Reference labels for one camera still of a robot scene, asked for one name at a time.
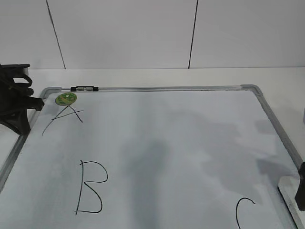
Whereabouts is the whiteboard with aluminium frame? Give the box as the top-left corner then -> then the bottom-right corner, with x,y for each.
0,85 -> 302,229

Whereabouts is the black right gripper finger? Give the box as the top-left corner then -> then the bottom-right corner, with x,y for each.
295,162 -> 305,210

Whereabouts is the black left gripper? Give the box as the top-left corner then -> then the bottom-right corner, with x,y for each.
0,64 -> 44,135

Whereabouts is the white rectangular whiteboard eraser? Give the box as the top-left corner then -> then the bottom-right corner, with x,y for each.
277,176 -> 305,227

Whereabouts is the green round magnet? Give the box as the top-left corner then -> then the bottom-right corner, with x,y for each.
55,92 -> 77,106

